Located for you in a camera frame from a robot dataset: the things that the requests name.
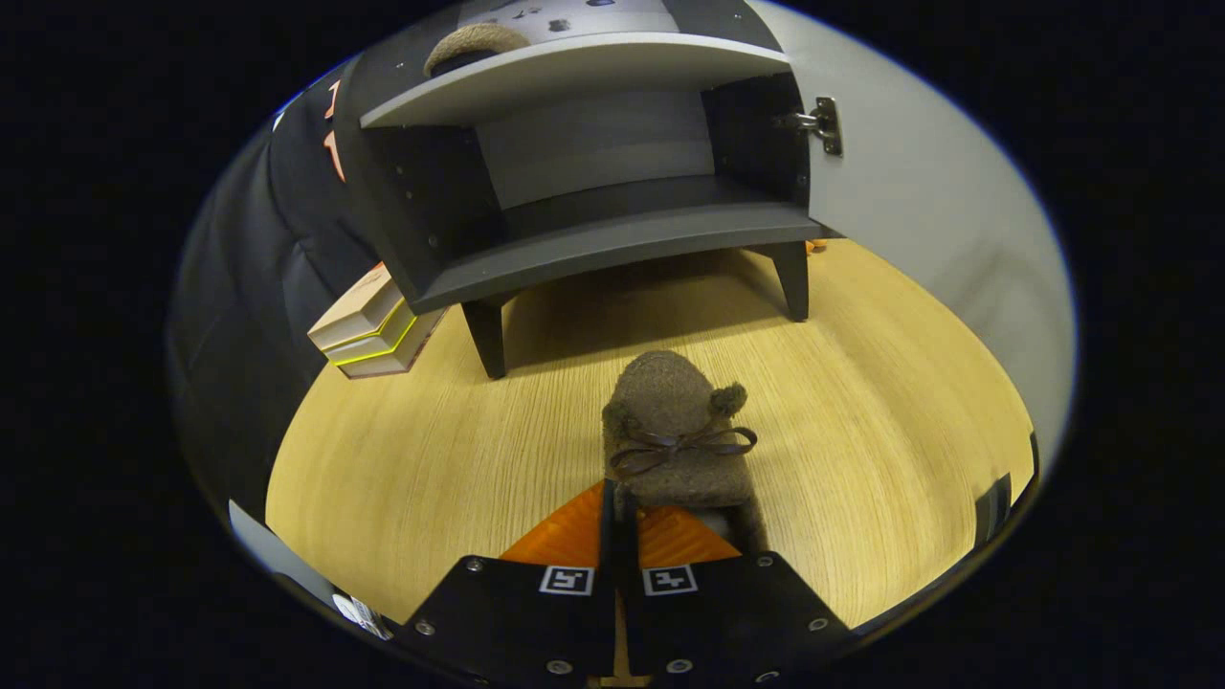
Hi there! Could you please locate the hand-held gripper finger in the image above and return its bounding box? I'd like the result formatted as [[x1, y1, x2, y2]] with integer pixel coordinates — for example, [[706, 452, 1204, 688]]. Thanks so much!
[[392, 478, 619, 685], [619, 498, 853, 685]]

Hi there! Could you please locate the brown felt shoe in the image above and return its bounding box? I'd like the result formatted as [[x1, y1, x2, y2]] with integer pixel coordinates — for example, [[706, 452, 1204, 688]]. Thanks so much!
[[603, 350, 767, 553], [424, 24, 532, 78]]

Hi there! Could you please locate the dark grey shoe cabinet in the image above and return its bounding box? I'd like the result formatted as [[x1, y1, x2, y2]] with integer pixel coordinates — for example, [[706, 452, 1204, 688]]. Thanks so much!
[[335, 0, 843, 381]]

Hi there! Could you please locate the yellow edged book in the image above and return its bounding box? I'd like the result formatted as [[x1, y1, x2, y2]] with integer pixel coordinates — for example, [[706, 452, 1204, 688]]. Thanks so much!
[[323, 301, 422, 367]]

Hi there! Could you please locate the black backdrop cloth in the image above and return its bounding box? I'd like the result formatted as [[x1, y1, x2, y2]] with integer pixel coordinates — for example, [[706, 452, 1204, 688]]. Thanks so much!
[[167, 57, 384, 527]]

